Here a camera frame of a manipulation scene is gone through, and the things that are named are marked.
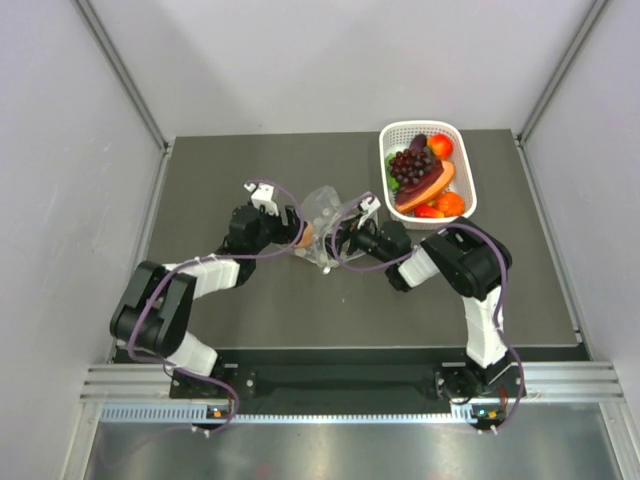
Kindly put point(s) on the green fake vegetable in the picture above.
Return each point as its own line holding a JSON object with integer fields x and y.
{"x": 392, "y": 183}

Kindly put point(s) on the fake peach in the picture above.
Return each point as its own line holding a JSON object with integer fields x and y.
{"x": 306, "y": 238}

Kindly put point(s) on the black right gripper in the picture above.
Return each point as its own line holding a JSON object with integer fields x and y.
{"x": 347, "y": 229}

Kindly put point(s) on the aluminium frame post right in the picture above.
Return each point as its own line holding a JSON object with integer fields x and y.
{"x": 570, "y": 54}

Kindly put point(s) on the aluminium frame post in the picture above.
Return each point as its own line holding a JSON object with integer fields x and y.
{"x": 102, "y": 38}
{"x": 570, "y": 54}

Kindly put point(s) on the aluminium frame post left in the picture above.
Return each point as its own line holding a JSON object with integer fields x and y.
{"x": 102, "y": 38}

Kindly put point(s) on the purple fake eggplant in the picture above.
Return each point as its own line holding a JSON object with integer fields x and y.
{"x": 418, "y": 143}

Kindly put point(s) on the orange fake pumpkin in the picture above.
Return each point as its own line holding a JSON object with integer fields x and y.
{"x": 450, "y": 204}

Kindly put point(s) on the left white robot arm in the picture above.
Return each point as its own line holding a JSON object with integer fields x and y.
{"x": 154, "y": 310}

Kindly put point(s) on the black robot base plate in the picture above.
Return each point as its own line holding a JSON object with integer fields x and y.
{"x": 344, "y": 381}

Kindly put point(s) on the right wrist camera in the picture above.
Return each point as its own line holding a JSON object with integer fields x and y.
{"x": 368, "y": 209}

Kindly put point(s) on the red yellow fake mango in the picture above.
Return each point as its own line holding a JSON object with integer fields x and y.
{"x": 427, "y": 211}

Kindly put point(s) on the dark purple fake grapes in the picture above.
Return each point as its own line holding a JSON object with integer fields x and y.
{"x": 409, "y": 167}

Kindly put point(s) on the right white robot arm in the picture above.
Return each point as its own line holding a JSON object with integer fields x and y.
{"x": 474, "y": 264}

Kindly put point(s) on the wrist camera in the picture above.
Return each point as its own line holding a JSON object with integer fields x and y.
{"x": 262, "y": 197}
{"x": 368, "y": 209}

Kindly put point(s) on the clear zip top bag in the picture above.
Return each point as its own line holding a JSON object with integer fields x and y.
{"x": 324, "y": 210}

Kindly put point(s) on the white perforated plastic basket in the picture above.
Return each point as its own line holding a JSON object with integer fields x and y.
{"x": 398, "y": 136}

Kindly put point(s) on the fake papaya half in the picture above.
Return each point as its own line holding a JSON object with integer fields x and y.
{"x": 419, "y": 190}

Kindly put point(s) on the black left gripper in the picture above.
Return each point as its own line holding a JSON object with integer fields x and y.
{"x": 285, "y": 233}

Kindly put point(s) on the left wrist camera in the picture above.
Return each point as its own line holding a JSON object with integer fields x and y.
{"x": 262, "y": 197}

